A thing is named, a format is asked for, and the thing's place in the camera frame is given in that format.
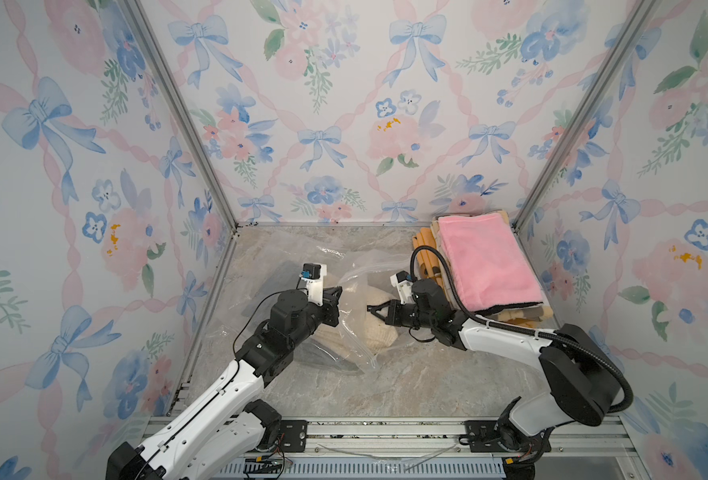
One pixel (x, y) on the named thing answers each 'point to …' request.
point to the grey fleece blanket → (268, 281)
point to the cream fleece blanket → (359, 333)
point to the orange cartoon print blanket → (427, 263)
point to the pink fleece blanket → (488, 268)
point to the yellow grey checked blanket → (524, 316)
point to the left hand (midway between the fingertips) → (343, 288)
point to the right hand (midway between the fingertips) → (373, 309)
